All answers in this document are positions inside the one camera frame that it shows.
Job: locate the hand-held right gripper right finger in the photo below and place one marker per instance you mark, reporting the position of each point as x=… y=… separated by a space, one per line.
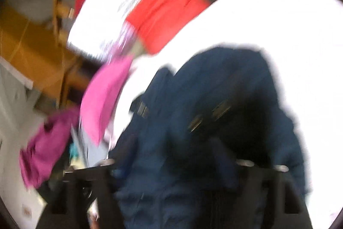
x=278 y=191

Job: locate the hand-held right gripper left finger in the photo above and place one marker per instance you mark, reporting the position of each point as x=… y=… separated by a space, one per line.
x=71 y=191

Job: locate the navy zip jacket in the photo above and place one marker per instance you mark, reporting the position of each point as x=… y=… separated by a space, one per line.
x=171 y=137

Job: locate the teal garment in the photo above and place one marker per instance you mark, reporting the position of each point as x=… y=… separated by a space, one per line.
x=73 y=151

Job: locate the magenta jacket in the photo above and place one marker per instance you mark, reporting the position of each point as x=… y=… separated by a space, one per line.
x=45 y=148

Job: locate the magenta pillow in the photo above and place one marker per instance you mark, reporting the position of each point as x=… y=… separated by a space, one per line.
x=103 y=100

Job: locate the white blanket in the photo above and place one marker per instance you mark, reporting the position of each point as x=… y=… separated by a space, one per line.
x=308 y=57

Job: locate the orange wooden column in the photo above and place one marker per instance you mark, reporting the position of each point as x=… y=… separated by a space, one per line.
x=32 y=52

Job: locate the silver foil insulation board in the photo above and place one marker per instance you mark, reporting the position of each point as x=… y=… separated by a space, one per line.
x=112 y=9

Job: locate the red pillow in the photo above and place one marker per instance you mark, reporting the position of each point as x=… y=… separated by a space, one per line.
x=166 y=14

